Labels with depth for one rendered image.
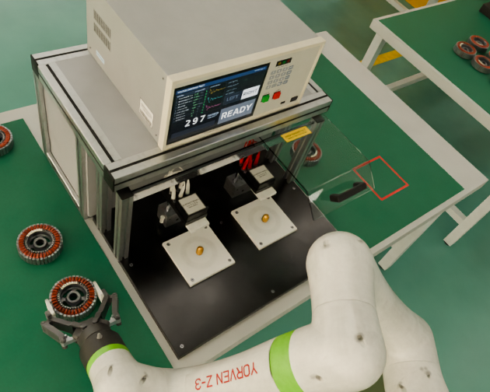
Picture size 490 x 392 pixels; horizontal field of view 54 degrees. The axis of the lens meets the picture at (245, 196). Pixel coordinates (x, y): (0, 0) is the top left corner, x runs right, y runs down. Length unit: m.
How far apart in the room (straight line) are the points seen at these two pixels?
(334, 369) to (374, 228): 0.93
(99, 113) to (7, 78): 1.85
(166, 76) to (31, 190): 0.66
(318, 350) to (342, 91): 1.47
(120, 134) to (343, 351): 0.68
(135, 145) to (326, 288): 0.55
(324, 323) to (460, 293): 1.99
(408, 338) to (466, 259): 1.80
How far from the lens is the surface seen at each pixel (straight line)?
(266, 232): 1.45
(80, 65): 1.32
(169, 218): 1.37
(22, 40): 3.27
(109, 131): 1.15
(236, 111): 1.18
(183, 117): 1.07
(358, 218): 1.65
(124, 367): 1.00
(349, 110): 2.03
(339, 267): 0.84
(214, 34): 1.14
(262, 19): 1.23
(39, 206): 1.47
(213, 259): 1.36
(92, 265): 1.36
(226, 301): 1.32
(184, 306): 1.30
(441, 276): 2.75
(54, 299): 1.28
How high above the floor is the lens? 1.94
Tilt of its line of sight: 50 degrees down
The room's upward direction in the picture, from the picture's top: 21 degrees clockwise
